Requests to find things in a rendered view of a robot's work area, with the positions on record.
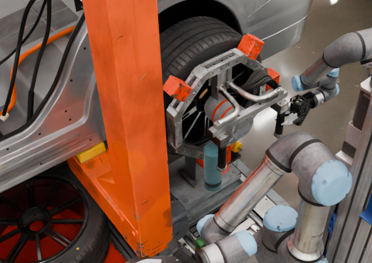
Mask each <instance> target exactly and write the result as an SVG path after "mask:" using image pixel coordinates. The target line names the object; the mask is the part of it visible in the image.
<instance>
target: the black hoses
mask: <svg viewBox="0 0 372 263"><path fill-rule="evenodd" d="M264 84H267V85H268V86H270V87H271V88H273V89H274V90H275V89H276V88H278V87H281V85H280V84H278V83H277V82H276V80H274V79H273V78H272V77H270V76H269V74H268V73H266V72H264V71H263V70H261V69H258V70H255V71H254V72H253V73H252V74H251V75H250V77H249V78H248V80H247V81H246V83H245V84H244V85H243V84H242V85H240V86H239V87H240V88H242V89H243V90H245V91H246V92H248V93H251V89H254V88H257V87H260V86H262V85H264Z"/></svg>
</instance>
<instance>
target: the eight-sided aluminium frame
mask: <svg viewBox="0 0 372 263"><path fill-rule="evenodd" d="M239 63H242V64H244V65H246V66H247V67H249V68H250V69H252V70H253V72H254V71H255V70H258V69H261V70H263V71H264V72H266V73H268V72H267V71H268V68H266V67H265V66H264V65H262V64H261V63H259V62H258V61H257V60H253V59H250V58H248V56H247V55H246V54H245V53H243V52H242V51H241V50H239V49H236V48H234V49H230V50H229V51H227V52H226V53H224V54H221V55H219V56H217V57H215V58H213V59H211V60H209V61H206V62H204V63H202V64H199V65H198V66H196V67H195V68H194V69H193V70H192V71H191V74H190V75H189V77H188V78H187V80H186V81H185V83H187V84H188V85H189V86H190V87H191V88H192V91H191V93H190V94H189V96H188V97H187V98H186V100H185V101H184V102H182V101H180V100H177V99H175V98H174V99H173V101H172V102H171V103H170V104H169V106H168V108H167V113H166V115H167V127H168V145H169V147H170V148H171V149H172V150H173V151H174V152H175V153H179V154H182V155H185V156H189V157H193V158H197V159H199V160H204V147H205V146H206V145H207V144H210V143H213V142H212V141H211V140H210V141H208V142H206V143H204V144H202V145H201V146H195V145H192V144H190V143H186V142H183V134H182V116H183V114H184V112H185V111H186V109H187V108H188V106H189V105H190V103H191V102H192V101H193V99H194V98H195V96H196V94H197V93H198V91H199V90H200V89H201V87H202V86H203V84H204V83H205V81H207V80H208V79H209V78H211V77H213V76H215V75H216V74H218V73H220V72H223V71H225V70H227V69H228V68H230V67H233V66H235V65H237V64H239ZM265 92H266V84H264V85H262V86H260V87H257V88H254V89H251V94H252V95H255V96H262V95H265ZM256 103H258V102H255V101H251V100H249V102H248V103H247V104H246V106H245V107H244V109H246V108H248V107H250V106H252V105H254V104H256ZM238 140H239V139H234V138H233V137H231V136H230V135H229V144H228V145H227V147H228V146H229V145H231V144H233V143H235V142H236V141H238Z"/></svg>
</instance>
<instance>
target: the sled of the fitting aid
mask: <svg viewBox="0 0 372 263"><path fill-rule="evenodd" d="M242 183H243V181H242V180H241V179H238V180H236V181H235V182H233V183H231V184H230V185H228V186H227V187H225V188H223V189H222V190H220V191H218V192H217V193H215V194H213V195H212V196H210V197H208V198H207V199H206V200H204V201H202V202H200V203H199V204H197V205H196V206H194V207H192V208H190V209H189V210H187V212H188V215H189V225H190V224H192V223H193V222H195V221H197V220H198V219H200V218H201V217H203V216H204V215H206V214H208V213H209V212H211V211H212V210H214V209H216V208H217V207H219V206H221V205H222V204H224V203H225V202H226V201H227V200H228V199H229V198H230V197H231V196H232V195H233V193H234V192H235V191H236V190H237V189H238V187H239V186H241V184H242Z"/></svg>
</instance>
